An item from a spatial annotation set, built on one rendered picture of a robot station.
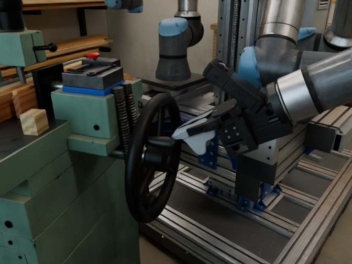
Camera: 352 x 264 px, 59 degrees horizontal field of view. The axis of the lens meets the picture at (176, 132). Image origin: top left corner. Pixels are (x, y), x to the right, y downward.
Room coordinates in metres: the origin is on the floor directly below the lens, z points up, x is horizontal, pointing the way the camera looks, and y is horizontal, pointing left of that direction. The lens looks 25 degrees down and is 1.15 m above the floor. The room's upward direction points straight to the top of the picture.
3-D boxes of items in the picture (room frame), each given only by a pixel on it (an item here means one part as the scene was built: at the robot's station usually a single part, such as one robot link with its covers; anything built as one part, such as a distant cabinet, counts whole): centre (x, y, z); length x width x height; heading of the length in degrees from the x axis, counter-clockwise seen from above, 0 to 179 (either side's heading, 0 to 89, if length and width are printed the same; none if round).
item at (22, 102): (0.70, 0.31, 0.92); 0.17 x 0.02 x 0.05; 161
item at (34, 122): (0.55, 0.27, 0.92); 0.04 x 0.03 x 0.04; 168
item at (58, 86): (0.69, 0.26, 0.95); 0.09 x 0.07 x 0.09; 161
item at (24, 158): (0.69, 0.26, 0.87); 0.61 x 0.30 x 0.06; 161
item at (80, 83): (0.67, 0.17, 0.99); 0.13 x 0.11 x 0.06; 161
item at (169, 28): (1.31, 0.01, 0.98); 0.13 x 0.12 x 0.14; 153
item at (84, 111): (0.66, 0.18, 0.91); 0.15 x 0.14 x 0.09; 161
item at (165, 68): (1.30, 0.01, 0.87); 0.15 x 0.15 x 0.10
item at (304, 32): (0.97, -0.37, 0.98); 0.13 x 0.12 x 0.14; 64
